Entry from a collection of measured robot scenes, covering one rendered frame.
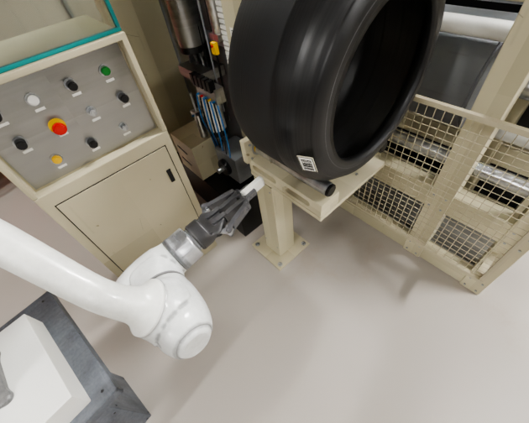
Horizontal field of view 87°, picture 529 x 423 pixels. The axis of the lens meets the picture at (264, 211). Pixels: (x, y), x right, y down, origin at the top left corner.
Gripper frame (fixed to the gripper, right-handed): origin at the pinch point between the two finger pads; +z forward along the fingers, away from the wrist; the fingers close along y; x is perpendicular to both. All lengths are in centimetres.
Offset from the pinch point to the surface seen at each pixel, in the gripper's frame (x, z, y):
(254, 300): 100, -17, 18
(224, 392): 94, -56, -6
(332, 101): -19.6, 17.9, -12.3
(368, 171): 27, 42, -8
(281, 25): -32.2, 17.6, -0.9
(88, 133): -2, -22, 69
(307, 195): 17.3, 15.9, -3.2
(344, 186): 25.4, 30.8, -6.4
